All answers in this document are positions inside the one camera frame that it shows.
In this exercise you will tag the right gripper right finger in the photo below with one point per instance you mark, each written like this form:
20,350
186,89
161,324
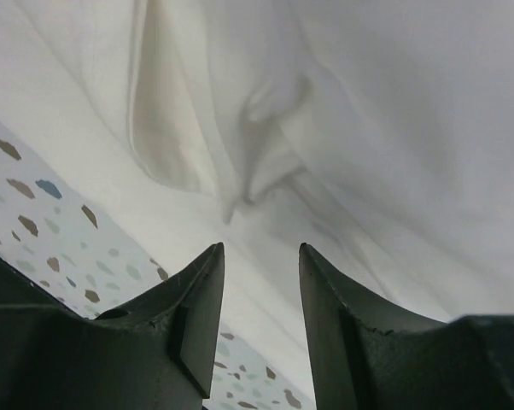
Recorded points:
369,353

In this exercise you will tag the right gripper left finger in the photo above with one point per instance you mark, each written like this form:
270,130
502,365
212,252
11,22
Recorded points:
156,351

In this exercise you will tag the white t shirt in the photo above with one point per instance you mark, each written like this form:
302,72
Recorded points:
135,133

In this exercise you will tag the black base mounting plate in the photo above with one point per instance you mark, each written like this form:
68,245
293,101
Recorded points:
17,289

